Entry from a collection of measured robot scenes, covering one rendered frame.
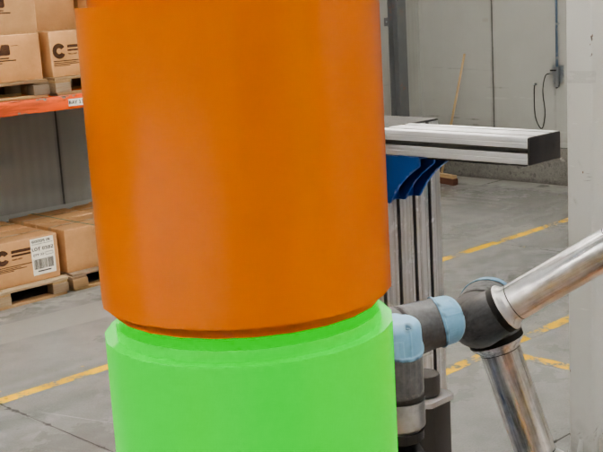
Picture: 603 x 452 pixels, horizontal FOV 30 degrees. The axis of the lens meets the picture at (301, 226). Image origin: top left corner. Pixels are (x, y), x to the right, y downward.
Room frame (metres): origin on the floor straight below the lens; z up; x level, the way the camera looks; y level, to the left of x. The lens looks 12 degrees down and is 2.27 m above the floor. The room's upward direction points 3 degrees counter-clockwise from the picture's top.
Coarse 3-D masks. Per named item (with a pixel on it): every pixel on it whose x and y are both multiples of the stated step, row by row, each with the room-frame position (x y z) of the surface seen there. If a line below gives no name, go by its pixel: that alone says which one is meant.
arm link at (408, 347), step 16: (400, 320) 1.44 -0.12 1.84; (416, 320) 1.45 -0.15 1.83; (400, 336) 1.41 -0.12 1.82; (416, 336) 1.43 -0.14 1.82; (400, 352) 1.41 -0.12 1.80; (416, 352) 1.42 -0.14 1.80; (400, 368) 1.41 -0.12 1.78; (416, 368) 1.42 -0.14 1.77; (400, 384) 1.41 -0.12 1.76; (416, 384) 1.42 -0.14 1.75; (400, 400) 1.41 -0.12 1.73; (416, 400) 1.42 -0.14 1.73
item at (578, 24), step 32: (576, 0) 4.81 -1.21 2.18; (576, 32) 4.81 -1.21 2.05; (576, 64) 4.81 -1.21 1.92; (576, 96) 4.81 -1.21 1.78; (576, 128) 4.81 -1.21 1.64; (576, 160) 4.82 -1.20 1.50; (576, 192) 4.82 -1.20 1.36; (576, 224) 4.82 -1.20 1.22; (576, 320) 4.82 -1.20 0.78; (576, 352) 4.82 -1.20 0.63; (576, 384) 4.82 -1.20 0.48; (576, 416) 4.82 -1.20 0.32; (576, 448) 4.82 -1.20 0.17
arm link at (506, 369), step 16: (464, 288) 2.29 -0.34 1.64; (480, 288) 2.21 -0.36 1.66; (512, 336) 2.21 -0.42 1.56; (480, 352) 2.22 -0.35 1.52; (496, 352) 2.21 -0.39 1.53; (512, 352) 2.22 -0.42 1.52; (496, 368) 2.22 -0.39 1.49; (512, 368) 2.21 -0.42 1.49; (496, 384) 2.22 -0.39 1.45; (512, 384) 2.21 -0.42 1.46; (528, 384) 2.22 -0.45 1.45; (496, 400) 2.24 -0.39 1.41; (512, 400) 2.21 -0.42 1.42; (528, 400) 2.21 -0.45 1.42; (512, 416) 2.21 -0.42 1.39; (528, 416) 2.20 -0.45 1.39; (544, 416) 2.23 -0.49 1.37; (512, 432) 2.21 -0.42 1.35; (528, 432) 2.20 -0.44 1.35; (544, 432) 2.21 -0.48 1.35; (512, 448) 2.23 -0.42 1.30; (528, 448) 2.20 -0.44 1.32; (544, 448) 2.20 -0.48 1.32
